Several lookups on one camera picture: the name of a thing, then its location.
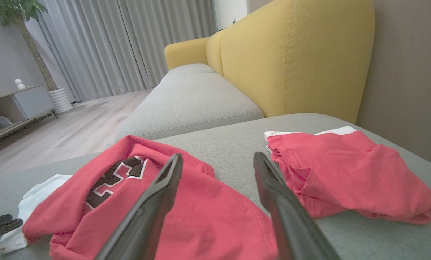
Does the low wooden tv cabinet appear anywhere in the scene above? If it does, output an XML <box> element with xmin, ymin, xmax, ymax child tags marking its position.
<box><xmin>0</xmin><ymin>85</ymin><xmax>59</xmax><ymax>152</ymax></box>

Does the grey pleated curtain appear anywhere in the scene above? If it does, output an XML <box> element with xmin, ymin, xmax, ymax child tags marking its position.
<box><xmin>38</xmin><ymin>0</ymin><xmax>219</xmax><ymax>102</ymax></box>

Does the green leafy indoor tree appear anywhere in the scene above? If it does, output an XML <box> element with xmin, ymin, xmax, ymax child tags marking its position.
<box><xmin>0</xmin><ymin>0</ymin><xmax>59</xmax><ymax>91</ymax></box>

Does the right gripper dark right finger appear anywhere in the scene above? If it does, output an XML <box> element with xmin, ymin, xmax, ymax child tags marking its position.
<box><xmin>253</xmin><ymin>152</ymin><xmax>342</xmax><ymax>260</ymax></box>

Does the yellow sofa armrest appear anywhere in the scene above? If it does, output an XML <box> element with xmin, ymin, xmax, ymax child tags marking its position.
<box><xmin>164</xmin><ymin>37</ymin><xmax>210</xmax><ymax>70</ymax></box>

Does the white ribbed plant pot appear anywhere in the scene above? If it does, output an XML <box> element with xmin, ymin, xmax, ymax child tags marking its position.
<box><xmin>48</xmin><ymin>87</ymin><xmax>74</xmax><ymax>114</ymax></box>

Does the beige half-height partition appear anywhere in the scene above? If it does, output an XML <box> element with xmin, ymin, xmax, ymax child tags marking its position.
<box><xmin>356</xmin><ymin>0</ymin><xmax>431</xmax><ymax>171</ymax></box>

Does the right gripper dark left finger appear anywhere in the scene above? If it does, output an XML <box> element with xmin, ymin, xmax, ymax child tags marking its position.
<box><xmin>94</xmin><ymin>153</ymin><xmax>184</xmax><ymax>260</ymax></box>

